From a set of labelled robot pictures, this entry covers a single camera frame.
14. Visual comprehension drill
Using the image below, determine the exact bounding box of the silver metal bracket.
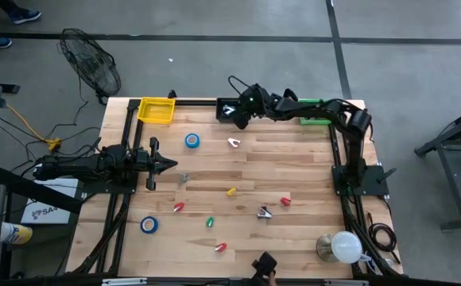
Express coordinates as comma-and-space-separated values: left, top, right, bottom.
323, 280, 369, 286
101, 277, 148, 286

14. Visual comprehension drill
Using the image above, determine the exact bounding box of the blue tape roll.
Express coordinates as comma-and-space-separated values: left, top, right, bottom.
184, 133, 201, 149
139, 215, 160, 235

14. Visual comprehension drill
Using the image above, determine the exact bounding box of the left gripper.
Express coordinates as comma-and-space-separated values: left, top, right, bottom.
134, 136, 179, 191

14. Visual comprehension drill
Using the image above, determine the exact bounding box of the black handheld device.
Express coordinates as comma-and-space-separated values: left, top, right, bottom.
251, 251, 278, 286

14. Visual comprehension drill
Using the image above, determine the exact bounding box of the yellow extension cable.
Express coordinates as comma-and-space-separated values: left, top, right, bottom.
0, 82, 63, 152

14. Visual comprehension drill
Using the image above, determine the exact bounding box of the yellow white spray can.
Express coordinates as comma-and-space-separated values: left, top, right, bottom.
0, 222, 33, 245

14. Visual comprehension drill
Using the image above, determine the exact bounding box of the white globe table lamp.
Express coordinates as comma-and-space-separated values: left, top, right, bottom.
316, 230, 364, 265

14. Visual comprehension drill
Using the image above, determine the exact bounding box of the black metal cart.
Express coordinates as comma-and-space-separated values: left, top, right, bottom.
413, 101, 461, 231

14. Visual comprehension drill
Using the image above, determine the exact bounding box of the black plastic basket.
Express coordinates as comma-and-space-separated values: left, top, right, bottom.
215, 97, 239, 123

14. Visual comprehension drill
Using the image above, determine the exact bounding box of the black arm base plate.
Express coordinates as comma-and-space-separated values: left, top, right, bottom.
331, 164, 390, 197
79, 174, 139, 195

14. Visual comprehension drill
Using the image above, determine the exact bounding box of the black floor fan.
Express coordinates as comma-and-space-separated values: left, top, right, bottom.
57, 27, 122, 105

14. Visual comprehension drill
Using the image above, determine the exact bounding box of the yellow plastic basket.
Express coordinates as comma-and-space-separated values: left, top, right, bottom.
136, 96, 176, 126

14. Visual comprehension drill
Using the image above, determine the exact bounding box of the black stand leg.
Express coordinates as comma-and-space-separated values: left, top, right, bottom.
0, 163, 87, 215

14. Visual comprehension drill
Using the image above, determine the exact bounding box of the green plastic basket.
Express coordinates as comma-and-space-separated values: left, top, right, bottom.
298, 98, 333, 126

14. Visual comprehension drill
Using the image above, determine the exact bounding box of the coiled black cable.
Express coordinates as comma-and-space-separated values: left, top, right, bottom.
367, 212, 401, 265

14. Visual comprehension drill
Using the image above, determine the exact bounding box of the white printed sheet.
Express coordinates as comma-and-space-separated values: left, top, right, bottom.
20, 177, 79, 226

